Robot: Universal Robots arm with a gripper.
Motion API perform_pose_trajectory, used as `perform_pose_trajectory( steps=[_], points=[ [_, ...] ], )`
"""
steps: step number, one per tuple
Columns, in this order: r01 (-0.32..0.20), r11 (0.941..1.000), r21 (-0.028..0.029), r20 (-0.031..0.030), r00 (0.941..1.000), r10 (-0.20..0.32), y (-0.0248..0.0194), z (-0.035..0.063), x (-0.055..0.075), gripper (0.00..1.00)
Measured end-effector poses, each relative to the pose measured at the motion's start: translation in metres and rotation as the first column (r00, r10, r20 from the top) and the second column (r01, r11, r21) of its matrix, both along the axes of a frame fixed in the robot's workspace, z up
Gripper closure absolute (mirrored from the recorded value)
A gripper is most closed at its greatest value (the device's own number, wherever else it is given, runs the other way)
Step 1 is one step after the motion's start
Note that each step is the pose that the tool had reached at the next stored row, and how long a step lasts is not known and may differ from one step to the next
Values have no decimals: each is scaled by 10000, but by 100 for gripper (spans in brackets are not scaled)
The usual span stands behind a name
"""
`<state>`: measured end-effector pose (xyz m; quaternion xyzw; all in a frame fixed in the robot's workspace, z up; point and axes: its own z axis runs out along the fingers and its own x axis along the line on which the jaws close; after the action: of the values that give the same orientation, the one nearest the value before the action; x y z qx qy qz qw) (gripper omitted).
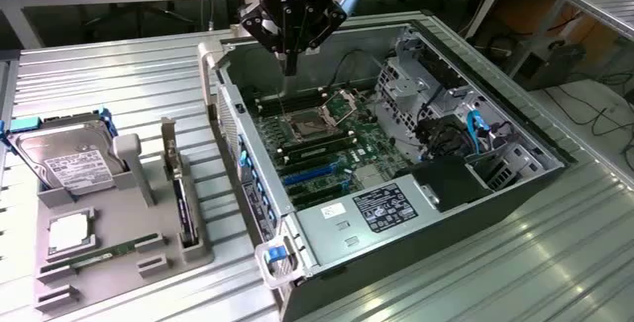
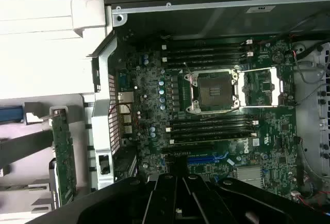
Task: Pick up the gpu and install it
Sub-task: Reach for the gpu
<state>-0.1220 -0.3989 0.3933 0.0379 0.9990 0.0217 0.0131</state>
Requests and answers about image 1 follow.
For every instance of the green graphics card metal bracket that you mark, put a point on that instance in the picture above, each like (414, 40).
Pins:
(186, 203)

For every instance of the long black expansion slot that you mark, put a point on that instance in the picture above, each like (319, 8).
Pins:
(317, 190)
(321, 199)

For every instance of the metal socket cover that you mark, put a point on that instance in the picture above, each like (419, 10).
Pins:
(345, 104)

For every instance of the black RAM slot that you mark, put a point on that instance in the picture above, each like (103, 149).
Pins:
(292, 108)
(314, 140)
(290, 99)
(319, 148)

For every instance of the grey power supply unit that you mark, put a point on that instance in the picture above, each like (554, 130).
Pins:
(337, 233)

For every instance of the open black PC case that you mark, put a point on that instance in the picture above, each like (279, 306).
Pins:
(397, 288)

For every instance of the low metal disk bay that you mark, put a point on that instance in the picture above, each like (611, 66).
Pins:
(515, 166)

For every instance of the grey parts rack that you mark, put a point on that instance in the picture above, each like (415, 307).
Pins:
(123, 225)

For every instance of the black box on floor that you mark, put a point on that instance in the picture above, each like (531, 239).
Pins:
(551, 64)

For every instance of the silver hard disk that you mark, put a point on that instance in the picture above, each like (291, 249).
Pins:
(74, 155)

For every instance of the tall metal disk bay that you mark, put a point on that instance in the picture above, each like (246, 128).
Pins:
(411, 84)

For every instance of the blue expansion slot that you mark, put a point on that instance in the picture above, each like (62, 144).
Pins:
(310, 174)

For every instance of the silver CPU chip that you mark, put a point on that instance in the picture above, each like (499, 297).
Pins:
(70, 233)

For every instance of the silver chipset heatsink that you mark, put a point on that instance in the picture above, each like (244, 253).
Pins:
(369, 175)

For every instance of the thin metal locking lever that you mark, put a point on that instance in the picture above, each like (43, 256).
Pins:
(282, 103)

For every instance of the blue slot retention clip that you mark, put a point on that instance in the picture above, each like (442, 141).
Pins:
(254, 176)
(243, 151)
(271, 215)
(259, 188)
(266, 202)

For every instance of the blue disk caddy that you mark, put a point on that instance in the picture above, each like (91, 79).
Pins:
(24, 124)

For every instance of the CPU socket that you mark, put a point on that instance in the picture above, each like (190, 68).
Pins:
(310, 125)

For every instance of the aluminium frame table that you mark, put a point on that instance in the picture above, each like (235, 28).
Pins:
(594, 6)

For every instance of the installed dark RAM stick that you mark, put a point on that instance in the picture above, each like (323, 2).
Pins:
(322, 155)

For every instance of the green RAM stick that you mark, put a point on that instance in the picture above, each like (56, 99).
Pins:
(106, 252)

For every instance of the green motherboard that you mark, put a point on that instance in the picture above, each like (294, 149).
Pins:
(369, 144)

